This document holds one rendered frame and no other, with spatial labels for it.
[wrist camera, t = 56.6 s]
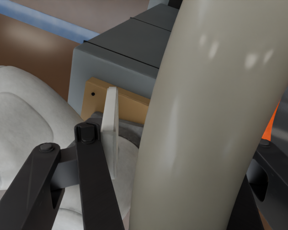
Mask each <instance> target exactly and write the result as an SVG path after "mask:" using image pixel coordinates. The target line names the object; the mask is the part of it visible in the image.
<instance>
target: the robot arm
mask: <svg viewBox="0 0 288 230"><path fill-rule="evenodd" d="M143 128H144V124H140V123H136V122H131V121H128V120H122V119H119V117H118V88H117V87H109V88H107V96H106V101H105V108H104V113H101V112H99V111H96V112H94V113H93V114H92V115H91V117H90V118H88V119H87V120H86V121H83V119H82V118H81V117H80V115H79V114H78V113H77V112H76V111H75V110H74V109H73V108H72V107H71V106H70V105H69V104H68V103H67V102H66V101H65V100H64V99H63V98H62V97H61V96H60V95H59V94H58V93H57V92H56V91H54V90H53V89H52V88H51V87H50V86H48V85H47V84H46V83H45V82H43V81H42V80H41V79H39V78H38V77H36V76H34V75H32V74H31V73H28V72H26V71H24V70H22V69H19V68H16V67H13V66H0V190H6V189H7V190H6V192H5V194H4V195H3V197H2V198H1V200H0V230H125V228H124V225H123V219H124V217H125V216H126V214H127V213H128V211H129V209H130V206H131V197H132V189H133V181H134V175H135V168H136V162H137V157H138V152H139V145H140V141H141V136H142V132H143ZM257 208H258V209H259V211H260V212H261V214H262V215H263V217H264V218H265V220H266V221H267V223H268V224H269V225H270V227H271V229H272V230H288V156H287V155H286V154H285V153H284V152H283V151H282V150H281V149H280V148H279V147H278V146H277V145H275V144H274V143H273V142H271V141H268V140H266V139H261V140H260V143H259V145H258V147H257V149H256V151H255V154H254V156H253V158H252V161H251V163H250V165H249V167H248V170H247V172H246V174H245V177H244V180H243V182H242V185H241V187H240V190H239V192H238V195H237V198H236V201H235V204H234V207H233V209H232V212H231V216H230V219H229V223H228V226H227V229H226V230H264V227H263V224H262V221H261V218H260V215H259V212H258V209H257Z"/></svg>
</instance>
